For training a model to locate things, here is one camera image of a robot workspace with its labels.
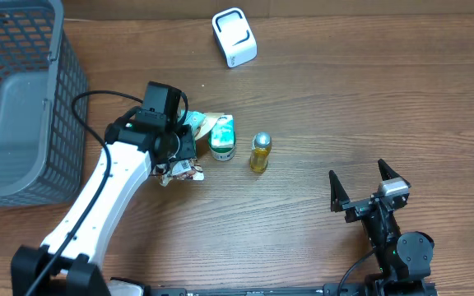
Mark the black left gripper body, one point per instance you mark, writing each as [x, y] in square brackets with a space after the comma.
[181, 144]

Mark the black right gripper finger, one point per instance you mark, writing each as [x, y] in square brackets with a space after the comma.
[386, 171]
[339, 197]

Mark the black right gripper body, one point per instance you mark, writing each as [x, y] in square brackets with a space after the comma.
[357, 209]

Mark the brown patterned snack packet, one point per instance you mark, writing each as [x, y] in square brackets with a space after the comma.
[183, 170]

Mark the teal white snack packet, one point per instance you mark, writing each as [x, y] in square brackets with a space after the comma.
[201, 123]

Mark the green white tissue pack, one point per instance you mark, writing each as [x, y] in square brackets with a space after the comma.
[222, 139]

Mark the clear bottle yellow liquid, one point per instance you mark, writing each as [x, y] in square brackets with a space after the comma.
[261, 149]

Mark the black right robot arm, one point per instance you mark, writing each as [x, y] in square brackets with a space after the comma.
[403, 259]

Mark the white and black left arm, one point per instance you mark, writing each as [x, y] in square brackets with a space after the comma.
[69, 260]

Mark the white barcode scanner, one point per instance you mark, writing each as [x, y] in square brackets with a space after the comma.
[234, 37]

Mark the grey plastic mesh basket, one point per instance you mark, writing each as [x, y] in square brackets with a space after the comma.
[42, 103]

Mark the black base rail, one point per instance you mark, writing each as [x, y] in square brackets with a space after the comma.
[237, 292]

